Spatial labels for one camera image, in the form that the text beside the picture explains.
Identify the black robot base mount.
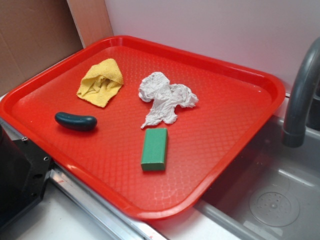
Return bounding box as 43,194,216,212
0,127,53,231

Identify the green rectangular block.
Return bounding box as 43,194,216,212
140,128,168,172

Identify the yellow cloth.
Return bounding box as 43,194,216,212
76,58,124,108

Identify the crumpled white paper towel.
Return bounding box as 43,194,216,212
138,72,199,129

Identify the grey faucet spout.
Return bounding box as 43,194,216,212
281,38,320,148

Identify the grey plastic sink basin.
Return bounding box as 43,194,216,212
195,117,320,240

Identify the dark green toy cucumber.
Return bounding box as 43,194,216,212
54,112,98,132

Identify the red plastic tray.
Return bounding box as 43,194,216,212
0,36,285,220

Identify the brown cardboard panel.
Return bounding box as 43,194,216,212
0,0,83,95

